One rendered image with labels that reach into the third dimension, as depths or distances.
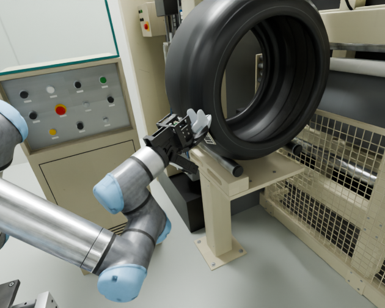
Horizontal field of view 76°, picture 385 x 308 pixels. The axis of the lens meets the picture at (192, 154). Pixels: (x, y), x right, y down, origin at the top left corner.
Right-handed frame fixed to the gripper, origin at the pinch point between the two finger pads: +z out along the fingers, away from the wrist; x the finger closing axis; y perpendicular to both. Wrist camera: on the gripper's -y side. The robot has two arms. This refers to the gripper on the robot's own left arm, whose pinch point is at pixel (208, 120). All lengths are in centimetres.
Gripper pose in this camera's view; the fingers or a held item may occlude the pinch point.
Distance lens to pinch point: 70.2
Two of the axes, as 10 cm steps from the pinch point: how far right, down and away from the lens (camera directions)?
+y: -3.2, -7.8, -5.4
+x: -7.1, -1.8, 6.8
